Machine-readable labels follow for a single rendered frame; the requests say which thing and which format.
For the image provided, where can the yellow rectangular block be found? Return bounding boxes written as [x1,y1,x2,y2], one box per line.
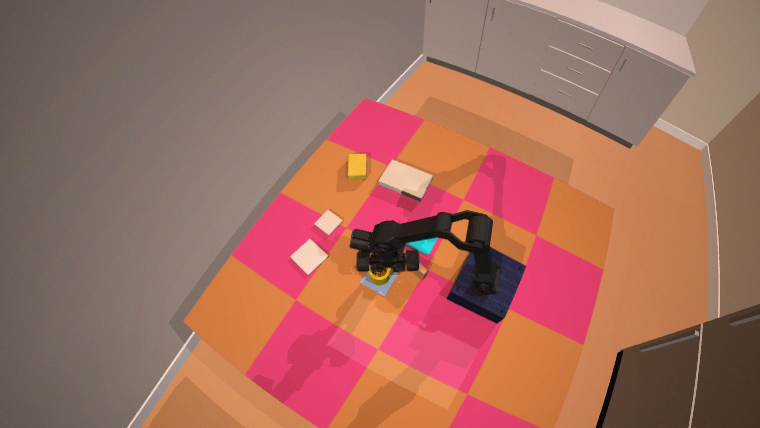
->
[348,154,366,180]

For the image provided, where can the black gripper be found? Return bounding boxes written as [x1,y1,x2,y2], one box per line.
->
[356,250,419,272]

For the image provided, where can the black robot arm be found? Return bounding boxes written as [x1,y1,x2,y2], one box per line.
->
[349,210,501,299]

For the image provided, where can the beige flat rectangular block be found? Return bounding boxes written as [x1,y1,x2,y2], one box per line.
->
[378,160,433,202]

